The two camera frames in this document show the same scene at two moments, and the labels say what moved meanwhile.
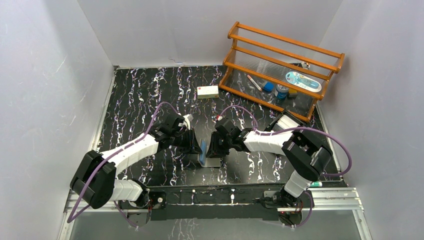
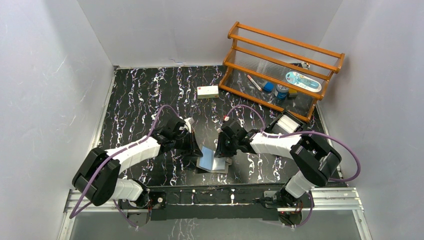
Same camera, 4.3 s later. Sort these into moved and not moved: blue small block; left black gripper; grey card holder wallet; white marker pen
Moved: grey card holder wallet
Not moved: blue small block; white marker pen; left black gripper
